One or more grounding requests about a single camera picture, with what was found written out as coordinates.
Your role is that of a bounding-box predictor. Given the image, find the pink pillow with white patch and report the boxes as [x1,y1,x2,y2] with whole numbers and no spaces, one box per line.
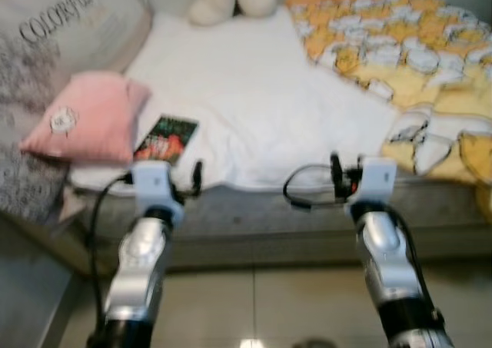
[19,71,152,164]

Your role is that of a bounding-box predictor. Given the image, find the grey quilted mattress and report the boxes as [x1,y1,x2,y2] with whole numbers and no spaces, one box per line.
[0,175,492,276]

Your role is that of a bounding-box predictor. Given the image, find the white quilted bed sheet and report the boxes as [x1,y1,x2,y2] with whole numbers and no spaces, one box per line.
[69,6,431,194]

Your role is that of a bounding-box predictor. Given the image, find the yellow orange patterned blanket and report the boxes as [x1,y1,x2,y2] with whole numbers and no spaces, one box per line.
[286,0,492,222]

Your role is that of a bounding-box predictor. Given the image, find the cream plush toy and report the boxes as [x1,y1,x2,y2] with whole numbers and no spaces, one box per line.
[188,0,279,26]

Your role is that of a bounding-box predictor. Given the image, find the grey patterned white pillow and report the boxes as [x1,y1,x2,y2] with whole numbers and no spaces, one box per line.
[0,0,155,226]

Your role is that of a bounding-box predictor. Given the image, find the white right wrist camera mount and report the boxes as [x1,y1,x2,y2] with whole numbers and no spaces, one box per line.
[350,157,398,207]

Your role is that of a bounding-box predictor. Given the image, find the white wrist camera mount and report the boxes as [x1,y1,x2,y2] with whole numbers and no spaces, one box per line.
[132,161,185,224]
[350,157,398,207]

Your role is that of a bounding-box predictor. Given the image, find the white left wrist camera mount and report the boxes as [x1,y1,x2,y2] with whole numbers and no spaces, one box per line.
[132,161,185,224]

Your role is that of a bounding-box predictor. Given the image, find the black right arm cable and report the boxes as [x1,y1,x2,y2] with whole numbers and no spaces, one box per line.
[283,164,444,323]

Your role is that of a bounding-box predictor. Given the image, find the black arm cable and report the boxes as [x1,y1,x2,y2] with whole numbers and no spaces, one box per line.
[88,175,135,341]
[283,164,444,323]

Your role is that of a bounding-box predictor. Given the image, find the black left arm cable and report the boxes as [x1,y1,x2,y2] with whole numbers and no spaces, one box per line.
[88,175,135,341]

